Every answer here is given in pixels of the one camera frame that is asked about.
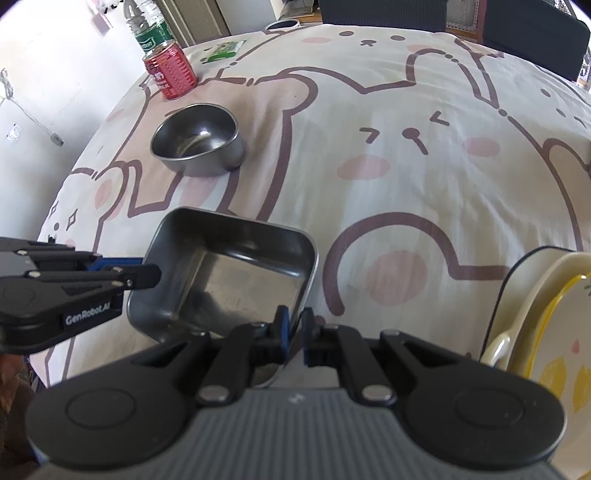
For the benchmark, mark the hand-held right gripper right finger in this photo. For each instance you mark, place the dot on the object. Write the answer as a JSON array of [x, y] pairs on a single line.
[[308, 337]]

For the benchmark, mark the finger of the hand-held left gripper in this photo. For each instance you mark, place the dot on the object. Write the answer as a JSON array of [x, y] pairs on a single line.
[[138, 277], [111, 264]]

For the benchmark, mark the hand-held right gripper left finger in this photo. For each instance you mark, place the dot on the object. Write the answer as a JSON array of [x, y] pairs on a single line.
[[284, 332]]

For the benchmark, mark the square steel tray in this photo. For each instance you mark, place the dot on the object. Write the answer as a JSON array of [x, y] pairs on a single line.
[[231, 272]]

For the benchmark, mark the round steel bowl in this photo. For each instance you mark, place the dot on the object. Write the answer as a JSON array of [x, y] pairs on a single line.
[[198, 138]]

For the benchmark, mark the yellow-rimmed flower plate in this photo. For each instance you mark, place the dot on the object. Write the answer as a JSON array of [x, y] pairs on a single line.
[[572, 323]]

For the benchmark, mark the person's left forearm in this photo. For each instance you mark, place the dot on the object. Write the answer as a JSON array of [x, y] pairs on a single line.
[[9, 378]]

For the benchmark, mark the red drink can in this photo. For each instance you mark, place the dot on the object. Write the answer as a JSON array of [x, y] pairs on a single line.
[[171, 71]]

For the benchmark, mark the bear printed tablecloth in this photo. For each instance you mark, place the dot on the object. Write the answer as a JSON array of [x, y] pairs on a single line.
[[392, 115]]

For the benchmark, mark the green label water bottle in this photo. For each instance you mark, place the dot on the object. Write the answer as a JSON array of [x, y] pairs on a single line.
[[147, 27]]

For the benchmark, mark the green snack packet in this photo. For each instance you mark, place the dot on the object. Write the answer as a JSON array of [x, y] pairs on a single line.
[[224, 50]]

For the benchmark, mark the grey trash bin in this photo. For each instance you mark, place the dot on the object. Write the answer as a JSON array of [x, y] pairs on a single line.
[[282, 23]]

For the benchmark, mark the dark woven chair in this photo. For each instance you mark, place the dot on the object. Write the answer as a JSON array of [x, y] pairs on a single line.
[[540, 32], [383, 11]]

